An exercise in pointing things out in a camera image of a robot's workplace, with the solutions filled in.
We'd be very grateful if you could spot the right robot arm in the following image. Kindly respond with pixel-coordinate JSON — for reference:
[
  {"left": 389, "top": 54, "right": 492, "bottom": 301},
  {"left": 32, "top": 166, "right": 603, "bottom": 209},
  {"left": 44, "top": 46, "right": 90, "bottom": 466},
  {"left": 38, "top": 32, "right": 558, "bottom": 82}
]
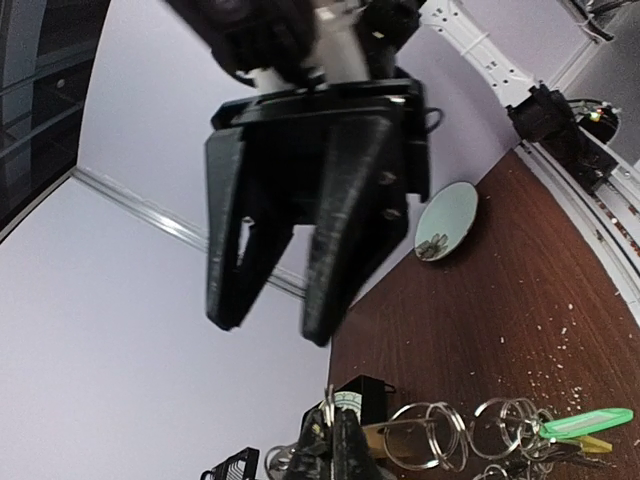
[{"left": 179, "top": 1, "right": 602, "bottom": 346}]

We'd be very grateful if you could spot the large keyring with red handle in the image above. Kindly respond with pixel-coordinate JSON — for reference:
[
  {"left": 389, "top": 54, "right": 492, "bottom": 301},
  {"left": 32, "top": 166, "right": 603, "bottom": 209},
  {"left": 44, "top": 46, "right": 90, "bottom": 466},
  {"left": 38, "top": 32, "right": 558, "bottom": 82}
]
[{"left": 264, "top": 387, "right": 634, "bottom": 479}]

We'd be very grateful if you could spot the aluminium front rail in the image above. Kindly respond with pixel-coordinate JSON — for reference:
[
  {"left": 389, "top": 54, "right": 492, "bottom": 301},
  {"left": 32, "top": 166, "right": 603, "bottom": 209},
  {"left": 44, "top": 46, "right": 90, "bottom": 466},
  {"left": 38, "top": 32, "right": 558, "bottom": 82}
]
[{"left": 515, "top": 141, "right": 639, "bottom": 317}]

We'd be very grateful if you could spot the yellow daisy plate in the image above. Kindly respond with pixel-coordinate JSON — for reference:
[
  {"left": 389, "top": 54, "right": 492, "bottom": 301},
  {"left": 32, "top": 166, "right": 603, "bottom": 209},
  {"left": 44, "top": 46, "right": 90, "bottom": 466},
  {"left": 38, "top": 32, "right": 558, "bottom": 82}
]
[{"left": 334, "top": 391, "right": 362, "bottom": 413}]

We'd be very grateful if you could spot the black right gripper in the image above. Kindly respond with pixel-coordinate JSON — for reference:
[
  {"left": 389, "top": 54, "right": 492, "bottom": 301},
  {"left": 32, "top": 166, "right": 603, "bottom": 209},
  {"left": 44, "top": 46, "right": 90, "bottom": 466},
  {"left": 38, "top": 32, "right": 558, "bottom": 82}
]
[{"left": 205, "top": 78, "right": 429, "bottom": 346}]

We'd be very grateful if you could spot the black wire dish rack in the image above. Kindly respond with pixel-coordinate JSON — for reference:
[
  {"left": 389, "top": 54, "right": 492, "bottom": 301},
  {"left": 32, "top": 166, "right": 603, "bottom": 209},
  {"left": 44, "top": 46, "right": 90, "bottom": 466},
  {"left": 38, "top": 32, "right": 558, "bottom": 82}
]
[{"left": 199, "top": 374, "right": 399, "bottom": 480}]

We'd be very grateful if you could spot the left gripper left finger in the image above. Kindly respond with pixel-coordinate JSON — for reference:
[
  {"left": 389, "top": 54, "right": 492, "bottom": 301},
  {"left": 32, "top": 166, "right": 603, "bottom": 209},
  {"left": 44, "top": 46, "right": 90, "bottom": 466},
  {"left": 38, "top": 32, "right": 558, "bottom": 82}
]
[{"left": 284, "top": 409, "right": 333, "bottom": 480}]

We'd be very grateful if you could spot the right base circuit board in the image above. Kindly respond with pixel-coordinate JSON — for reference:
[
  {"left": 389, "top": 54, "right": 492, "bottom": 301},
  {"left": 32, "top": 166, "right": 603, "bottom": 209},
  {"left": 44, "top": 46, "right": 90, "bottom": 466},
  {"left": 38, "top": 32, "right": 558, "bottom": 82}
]
[{"left": 568, "top": 98, "right": 621, "bottom": 144}]

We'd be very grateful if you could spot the light green flower plate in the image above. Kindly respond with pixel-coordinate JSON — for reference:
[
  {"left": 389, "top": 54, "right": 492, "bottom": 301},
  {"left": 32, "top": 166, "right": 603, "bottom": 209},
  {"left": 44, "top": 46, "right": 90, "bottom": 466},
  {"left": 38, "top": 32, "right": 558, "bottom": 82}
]
[{"left": 414, "top": 181, "right": 479, "bottom": 262}]

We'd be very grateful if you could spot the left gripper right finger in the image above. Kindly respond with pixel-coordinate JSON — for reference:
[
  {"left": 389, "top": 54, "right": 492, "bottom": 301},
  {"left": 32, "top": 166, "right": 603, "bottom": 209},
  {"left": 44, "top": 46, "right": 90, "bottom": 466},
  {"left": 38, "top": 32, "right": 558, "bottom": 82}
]
[{"left": 332, "top": 409, "right": 382, "bottom": 480}]

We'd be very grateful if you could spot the right aluminium frame post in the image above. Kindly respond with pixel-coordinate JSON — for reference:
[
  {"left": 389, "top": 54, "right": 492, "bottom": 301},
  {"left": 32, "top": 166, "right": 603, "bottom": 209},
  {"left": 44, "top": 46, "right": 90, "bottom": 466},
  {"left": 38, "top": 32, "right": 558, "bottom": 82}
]
[{"left": 69, "top": 165, "right": 309, "bottom": 296}]

